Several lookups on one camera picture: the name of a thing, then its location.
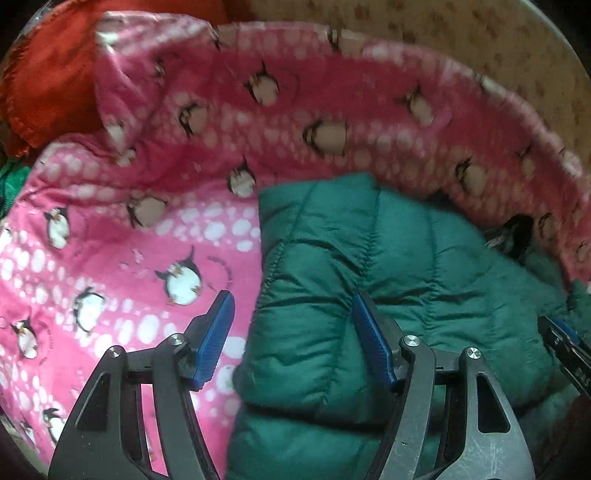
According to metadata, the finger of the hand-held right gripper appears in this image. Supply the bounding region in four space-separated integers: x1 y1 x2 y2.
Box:
538 315 591 400

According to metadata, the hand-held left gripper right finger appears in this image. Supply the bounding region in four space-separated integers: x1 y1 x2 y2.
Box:
352 292 536 480

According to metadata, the floral cream bed sheet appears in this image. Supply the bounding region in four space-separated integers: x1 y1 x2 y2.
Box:
249 0 591 167

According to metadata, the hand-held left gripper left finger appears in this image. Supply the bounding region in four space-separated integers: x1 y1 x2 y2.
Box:
48 290 237 480

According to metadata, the green cloth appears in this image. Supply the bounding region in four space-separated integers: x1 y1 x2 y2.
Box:
0 164 31 220

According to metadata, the red ruffled pillow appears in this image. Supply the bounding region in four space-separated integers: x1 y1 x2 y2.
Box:
0 0 232 160

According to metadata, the pink penguin print blanket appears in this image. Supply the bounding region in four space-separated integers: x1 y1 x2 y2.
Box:
0 11 591 476

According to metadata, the green quilted puffer jacket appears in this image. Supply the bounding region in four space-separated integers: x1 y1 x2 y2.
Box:
225 173 591 480

